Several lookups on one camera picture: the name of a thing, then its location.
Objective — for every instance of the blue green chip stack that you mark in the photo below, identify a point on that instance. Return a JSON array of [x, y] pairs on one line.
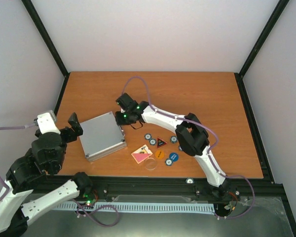
[[173, 139]]

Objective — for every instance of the black aluminium frame rail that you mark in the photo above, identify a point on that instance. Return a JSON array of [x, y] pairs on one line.
[[108, 187]]

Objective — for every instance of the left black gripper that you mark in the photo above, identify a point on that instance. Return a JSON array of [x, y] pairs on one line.
[[77, 126]]

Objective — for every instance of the orange big blind button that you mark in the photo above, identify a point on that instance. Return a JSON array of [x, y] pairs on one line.
[[159, 154]]

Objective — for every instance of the blue small blind button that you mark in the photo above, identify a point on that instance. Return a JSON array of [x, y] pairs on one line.
[[173, 157]]

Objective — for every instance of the pink yellow card deck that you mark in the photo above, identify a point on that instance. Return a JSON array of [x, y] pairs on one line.
[[141, 154]]

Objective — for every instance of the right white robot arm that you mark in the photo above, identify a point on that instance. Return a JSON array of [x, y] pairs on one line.
[[192, 136]]

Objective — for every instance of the clear round dealer button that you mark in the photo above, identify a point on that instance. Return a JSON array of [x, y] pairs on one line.
[[150, 164]]

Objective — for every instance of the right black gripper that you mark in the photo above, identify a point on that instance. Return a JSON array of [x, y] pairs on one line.
[[119, 120]]

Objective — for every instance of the aluminium poker case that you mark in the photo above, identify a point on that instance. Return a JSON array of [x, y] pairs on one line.
[[101, 137]]

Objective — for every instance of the triangular all in button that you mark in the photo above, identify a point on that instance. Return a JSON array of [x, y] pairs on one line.
[[161, 142]]

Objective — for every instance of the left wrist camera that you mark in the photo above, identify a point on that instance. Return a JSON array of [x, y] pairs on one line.
[[47, 122]]

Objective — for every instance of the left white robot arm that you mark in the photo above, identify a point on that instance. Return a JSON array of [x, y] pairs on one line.
[[45, 157]]

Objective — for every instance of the light blue cable duct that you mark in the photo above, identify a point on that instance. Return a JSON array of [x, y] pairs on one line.
[[137, 207]]

